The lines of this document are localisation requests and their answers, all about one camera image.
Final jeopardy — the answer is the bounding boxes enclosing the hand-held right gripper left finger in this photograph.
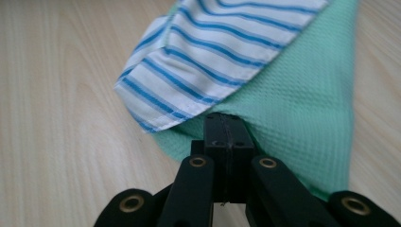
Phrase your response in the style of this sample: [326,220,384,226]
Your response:
[190,113,231,203]

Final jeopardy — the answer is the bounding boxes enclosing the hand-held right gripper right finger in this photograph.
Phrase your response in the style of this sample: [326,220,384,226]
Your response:
[226,113,256,204]

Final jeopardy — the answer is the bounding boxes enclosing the mint green knit garment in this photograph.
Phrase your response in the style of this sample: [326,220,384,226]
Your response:
[152,0,360,202]

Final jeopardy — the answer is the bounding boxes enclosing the white blue striped cloth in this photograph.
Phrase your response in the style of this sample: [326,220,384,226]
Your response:
[113,0,331,134]

